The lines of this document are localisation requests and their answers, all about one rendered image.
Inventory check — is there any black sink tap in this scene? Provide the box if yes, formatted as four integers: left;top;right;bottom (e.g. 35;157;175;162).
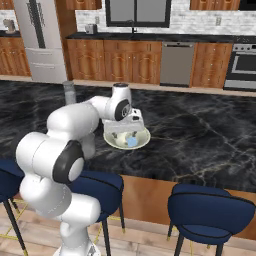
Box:
125;19;138;35

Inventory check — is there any wooden wall cupboard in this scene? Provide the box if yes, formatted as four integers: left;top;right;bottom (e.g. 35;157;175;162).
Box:
189;0;241;11
0;0;15;11
64;0;103;11

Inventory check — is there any grey coffee machine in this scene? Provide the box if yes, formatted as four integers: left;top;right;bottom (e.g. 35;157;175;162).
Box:
2;18;17;35

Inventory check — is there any cream ice bowl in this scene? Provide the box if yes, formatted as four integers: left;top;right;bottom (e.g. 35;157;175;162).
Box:
102;127;152;151

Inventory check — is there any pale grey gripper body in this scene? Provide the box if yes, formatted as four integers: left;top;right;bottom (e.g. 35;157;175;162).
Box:
103;116;147;135

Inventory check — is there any silver dishwasher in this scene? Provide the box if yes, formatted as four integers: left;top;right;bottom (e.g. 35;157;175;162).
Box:
159;41;197;88

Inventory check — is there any silver fridge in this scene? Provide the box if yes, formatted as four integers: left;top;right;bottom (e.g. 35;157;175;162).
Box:
13;0;68;84

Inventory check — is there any wooden base cupboard run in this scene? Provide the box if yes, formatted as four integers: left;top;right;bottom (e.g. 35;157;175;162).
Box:
0;36;32;77
66;38;163;85

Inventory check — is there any black framed window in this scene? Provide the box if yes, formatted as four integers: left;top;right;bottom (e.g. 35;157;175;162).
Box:
105;0;173;29

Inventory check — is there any pale blue ice cube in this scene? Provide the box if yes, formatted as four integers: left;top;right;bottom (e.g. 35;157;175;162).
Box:
126;136;139;148
117;132;130;145

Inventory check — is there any navy blue bar stool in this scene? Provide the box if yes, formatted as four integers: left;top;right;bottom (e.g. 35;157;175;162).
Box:
67;170;127;256
0;158;28;256
166;183;256;256

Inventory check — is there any black microwave oven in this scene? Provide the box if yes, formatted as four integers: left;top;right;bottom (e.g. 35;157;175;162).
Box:
238;0;256;11

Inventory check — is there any grey glass cup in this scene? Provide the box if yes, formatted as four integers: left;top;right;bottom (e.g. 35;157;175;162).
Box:
62;80;77;106

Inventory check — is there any silver toaster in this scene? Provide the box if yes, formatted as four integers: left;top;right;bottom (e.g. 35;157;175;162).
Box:
84;23;99;35

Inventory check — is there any silver oven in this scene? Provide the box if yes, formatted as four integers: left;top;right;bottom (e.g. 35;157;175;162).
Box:
223;42;256;92

